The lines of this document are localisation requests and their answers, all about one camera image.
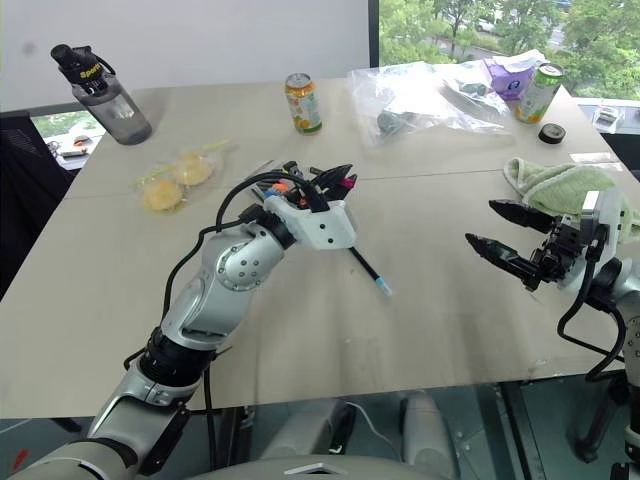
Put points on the black office chair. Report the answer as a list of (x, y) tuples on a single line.
[(25, 190)]

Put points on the orange drink can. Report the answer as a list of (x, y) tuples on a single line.
[(304, 107)]

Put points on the black pen with blue cap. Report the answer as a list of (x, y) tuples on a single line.
[(370, 272)]

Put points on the yellow bun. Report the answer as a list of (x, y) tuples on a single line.
[(162, 195), (192, 170)]

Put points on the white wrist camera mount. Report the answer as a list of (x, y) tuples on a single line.
[(612, 212), (327, 225)]

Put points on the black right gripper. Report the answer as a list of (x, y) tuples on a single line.
[(565, 250)]

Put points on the green drink can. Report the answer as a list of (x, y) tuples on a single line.
[(537, 95)]

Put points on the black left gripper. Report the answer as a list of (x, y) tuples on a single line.
[(314, 186)]

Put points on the green towel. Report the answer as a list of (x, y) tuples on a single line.
[(555, 182)]

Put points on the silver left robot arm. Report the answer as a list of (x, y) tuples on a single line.
[(235, 265)]

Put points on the clear bag of buns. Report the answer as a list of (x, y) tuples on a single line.
[(210, 155)]

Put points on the black tape roll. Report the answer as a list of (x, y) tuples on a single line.
[(552, 134)]

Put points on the dark object in clear bag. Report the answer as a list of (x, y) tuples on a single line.
[(392, 122)]

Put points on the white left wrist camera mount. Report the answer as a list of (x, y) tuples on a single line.
[(327, 225)]

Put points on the grey sports water bottle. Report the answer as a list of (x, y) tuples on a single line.
[(112, 107)]

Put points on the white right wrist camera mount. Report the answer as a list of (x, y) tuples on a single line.
[(612, 212)]

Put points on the purple tissue packet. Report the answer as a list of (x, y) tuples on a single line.
[(512, 82)]

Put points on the black stand leg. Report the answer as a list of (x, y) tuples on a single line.
[(600, 425)]

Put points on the clear plastic bag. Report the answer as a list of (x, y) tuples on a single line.
[(430, 110)]

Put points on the grey robot torso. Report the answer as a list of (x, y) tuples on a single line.
[(320, 467)]

